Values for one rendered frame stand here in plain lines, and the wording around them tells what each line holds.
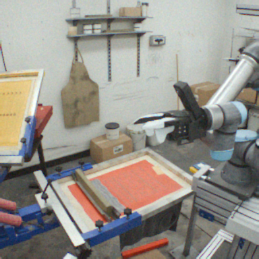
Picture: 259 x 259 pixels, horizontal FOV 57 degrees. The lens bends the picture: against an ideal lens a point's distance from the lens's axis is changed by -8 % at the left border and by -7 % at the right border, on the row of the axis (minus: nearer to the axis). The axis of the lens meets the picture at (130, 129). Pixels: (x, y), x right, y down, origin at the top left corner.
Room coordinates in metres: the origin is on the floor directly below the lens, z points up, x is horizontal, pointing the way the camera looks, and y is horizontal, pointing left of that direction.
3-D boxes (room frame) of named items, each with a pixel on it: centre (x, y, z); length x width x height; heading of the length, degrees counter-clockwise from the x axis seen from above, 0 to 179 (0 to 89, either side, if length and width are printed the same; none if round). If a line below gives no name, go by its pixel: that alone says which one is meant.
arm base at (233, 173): (0.95, -0.50, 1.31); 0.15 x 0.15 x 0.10
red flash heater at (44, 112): (2.11, 0.99, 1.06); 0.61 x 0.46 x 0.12; 3
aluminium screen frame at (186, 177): (1.28, 0.03, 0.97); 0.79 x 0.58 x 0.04; 123
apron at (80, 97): (3.21, 0.65, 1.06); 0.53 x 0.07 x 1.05; 123
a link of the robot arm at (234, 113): (0.72, -0.31, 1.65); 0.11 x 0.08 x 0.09; 113
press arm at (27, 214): (0.97, 0.50, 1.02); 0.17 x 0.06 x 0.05; 123
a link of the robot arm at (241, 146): (0.94, -0.50, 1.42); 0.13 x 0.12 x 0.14; 23
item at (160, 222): (1.15, -0.12, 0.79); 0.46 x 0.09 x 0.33; 123
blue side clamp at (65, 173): (1.38, 0.38, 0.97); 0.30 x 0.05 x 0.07; 123
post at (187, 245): (1.49, -0.51, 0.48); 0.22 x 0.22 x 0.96; 33
